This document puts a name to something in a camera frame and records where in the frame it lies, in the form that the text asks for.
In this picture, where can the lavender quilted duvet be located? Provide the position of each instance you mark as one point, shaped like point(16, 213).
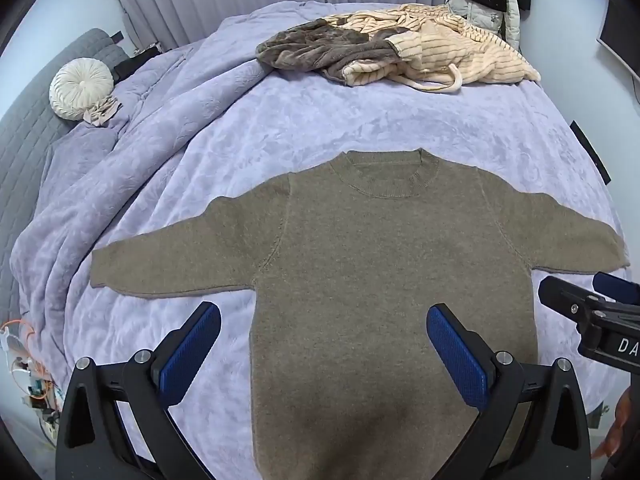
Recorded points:
point(115, 185)

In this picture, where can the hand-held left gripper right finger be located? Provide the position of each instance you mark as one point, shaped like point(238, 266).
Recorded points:
point(457, 355)

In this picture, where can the lavender plush bed sheet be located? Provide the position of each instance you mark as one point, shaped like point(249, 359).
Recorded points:
point(380, 110)

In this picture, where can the olive knit sweater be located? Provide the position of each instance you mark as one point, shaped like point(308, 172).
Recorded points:
point(375, 260)

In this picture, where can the small beige cloth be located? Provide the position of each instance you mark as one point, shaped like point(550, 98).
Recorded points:
point(102, 112)

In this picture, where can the grey fleece garment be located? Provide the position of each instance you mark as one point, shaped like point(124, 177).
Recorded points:
point(310, 47)

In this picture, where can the person's right hand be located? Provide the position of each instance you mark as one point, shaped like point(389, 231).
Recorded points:
point(614, 430)

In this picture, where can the grey quilted headboard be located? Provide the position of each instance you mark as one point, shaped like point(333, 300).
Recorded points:
point(30, 125)

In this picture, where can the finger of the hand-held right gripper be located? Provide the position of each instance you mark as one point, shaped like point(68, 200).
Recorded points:
point(565, 297)
point(620, 289)

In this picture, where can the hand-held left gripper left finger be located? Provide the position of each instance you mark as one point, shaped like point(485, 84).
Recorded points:
point(192, 347)

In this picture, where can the round white pleated cushion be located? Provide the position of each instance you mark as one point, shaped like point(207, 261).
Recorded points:
point(80, 87)

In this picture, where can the cream striped fleece garment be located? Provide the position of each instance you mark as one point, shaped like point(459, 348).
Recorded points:
point(475, 55)

